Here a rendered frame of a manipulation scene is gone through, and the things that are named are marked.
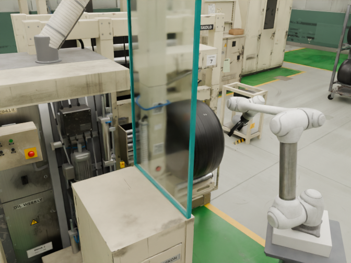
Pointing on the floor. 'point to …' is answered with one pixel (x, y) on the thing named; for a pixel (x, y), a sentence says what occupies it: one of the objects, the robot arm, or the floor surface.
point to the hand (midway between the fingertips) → (234, 131)
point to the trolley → (345, 87)
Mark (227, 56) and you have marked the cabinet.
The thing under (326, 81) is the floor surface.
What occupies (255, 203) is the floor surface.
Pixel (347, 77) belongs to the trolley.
